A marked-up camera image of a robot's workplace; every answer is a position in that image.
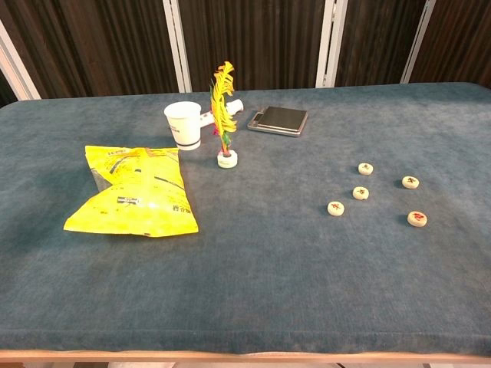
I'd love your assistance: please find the blue table cloth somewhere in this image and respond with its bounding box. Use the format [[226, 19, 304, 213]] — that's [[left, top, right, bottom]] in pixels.
[[0, 81, 491, 356]]

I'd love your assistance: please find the yellow snack bag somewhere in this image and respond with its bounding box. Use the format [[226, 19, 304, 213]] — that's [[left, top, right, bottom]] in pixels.
[[63, 144, 199, 238]]

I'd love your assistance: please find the white partition frame post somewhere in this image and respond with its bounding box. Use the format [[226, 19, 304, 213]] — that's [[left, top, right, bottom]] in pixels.
[[162, 0, 193, 94], [0, 18, 41, 101], [315, 0, 348, 89], [398, 0, 437, 85]]

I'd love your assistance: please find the white paper cup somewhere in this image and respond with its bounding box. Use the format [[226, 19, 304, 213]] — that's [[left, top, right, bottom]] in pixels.
[[163, 100, 203, 151]]

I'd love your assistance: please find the yellow feather shuttlecock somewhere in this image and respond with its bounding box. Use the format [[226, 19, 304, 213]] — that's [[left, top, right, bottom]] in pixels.
[[209, 61, 239, 169]]

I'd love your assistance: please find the grey digital scale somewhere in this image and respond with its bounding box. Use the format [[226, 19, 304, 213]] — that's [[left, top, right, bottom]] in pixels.
[[246, 106, 309, 138]]

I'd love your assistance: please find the wooden table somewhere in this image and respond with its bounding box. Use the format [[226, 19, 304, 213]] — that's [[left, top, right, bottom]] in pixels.
[[0, 348, 491, 365]]

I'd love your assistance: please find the white squeeze tube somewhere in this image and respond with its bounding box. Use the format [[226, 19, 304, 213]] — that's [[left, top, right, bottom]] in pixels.
[[199, 98, 246, 130]]

